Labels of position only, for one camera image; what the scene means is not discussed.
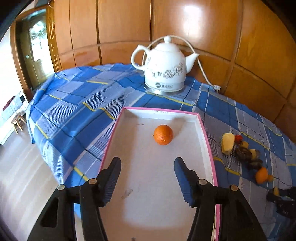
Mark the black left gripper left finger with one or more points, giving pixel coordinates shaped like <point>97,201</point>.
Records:
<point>57,222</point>

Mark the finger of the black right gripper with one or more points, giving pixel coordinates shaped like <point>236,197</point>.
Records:
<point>285,203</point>

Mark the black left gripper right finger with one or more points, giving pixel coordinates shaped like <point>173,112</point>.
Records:
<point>238,221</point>

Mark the orange mandarin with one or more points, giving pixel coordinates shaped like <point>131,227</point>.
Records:
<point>163,135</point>
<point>261,176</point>

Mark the cut fruit with dark skin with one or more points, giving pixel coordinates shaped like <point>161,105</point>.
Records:
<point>255,154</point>

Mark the dark brown spiky fruit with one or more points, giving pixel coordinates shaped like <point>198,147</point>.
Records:
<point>242,154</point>

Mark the small yellow round fruit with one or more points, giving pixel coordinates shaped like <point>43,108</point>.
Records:
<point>244,144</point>

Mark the small red tomato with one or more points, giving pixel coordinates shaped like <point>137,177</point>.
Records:
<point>238,139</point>

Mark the white pink-rimmed cardboard tray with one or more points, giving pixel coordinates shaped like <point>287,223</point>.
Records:
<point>147,203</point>

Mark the blue plaid tablecloth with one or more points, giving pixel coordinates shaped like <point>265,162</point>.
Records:
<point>73,113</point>

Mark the orange mandarin in tray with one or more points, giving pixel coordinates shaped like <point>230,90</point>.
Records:
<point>163,135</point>

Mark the small wooden stool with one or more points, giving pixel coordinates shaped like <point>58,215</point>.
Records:
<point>18,121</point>

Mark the white sofa with blue cover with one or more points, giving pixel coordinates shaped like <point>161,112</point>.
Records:
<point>19,104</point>

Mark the white ceramic electric kettle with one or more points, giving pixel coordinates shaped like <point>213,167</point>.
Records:
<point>165,68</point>

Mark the wooden door with glass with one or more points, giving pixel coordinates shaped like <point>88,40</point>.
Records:
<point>30,48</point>

